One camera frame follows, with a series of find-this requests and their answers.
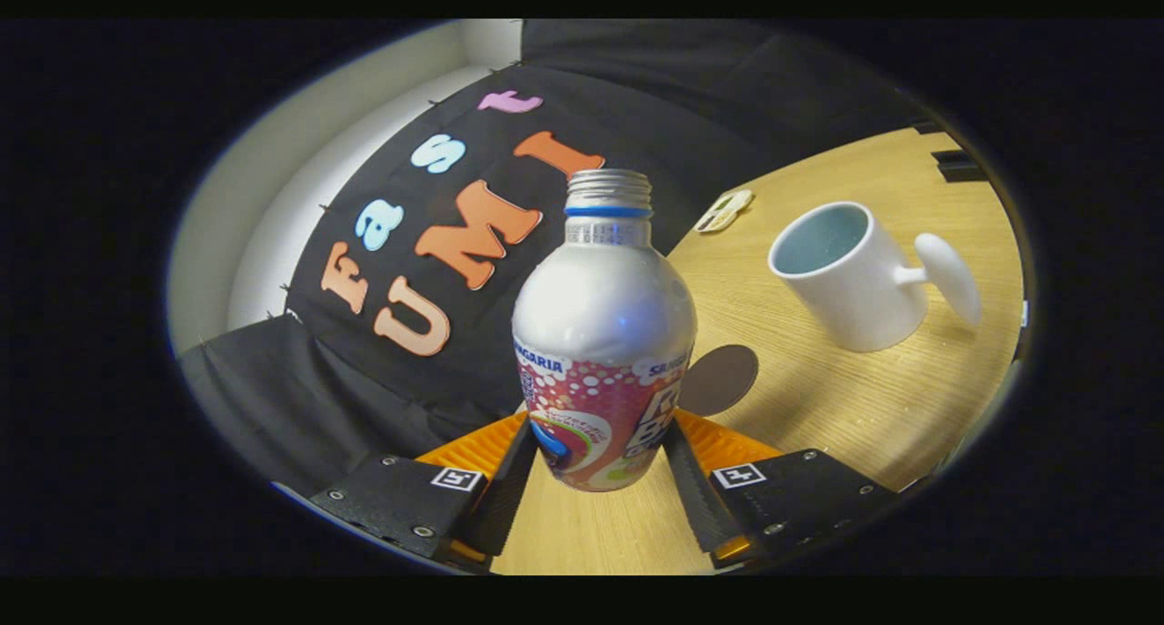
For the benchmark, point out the wooden table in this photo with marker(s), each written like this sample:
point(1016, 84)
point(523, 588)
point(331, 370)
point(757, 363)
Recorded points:
point(846, 407)

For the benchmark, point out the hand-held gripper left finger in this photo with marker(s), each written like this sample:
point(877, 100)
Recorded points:
point(509, 498)

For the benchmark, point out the black table clamp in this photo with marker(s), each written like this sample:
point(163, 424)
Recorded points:
point(927, 126)
point(959, 166)

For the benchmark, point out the silver juice bottle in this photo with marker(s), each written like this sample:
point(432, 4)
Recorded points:
point(605, 316)

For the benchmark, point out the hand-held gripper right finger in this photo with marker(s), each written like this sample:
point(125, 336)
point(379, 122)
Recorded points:
point(696, 502)

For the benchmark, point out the round brown coaster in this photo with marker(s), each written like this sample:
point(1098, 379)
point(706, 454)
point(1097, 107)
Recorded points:
point(718, 381)

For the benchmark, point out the white cup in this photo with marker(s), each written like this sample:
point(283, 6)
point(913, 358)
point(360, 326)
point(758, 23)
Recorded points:
point(864, 307)

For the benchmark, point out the small white divided tray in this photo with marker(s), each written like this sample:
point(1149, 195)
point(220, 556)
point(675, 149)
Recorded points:
point(725, 212)

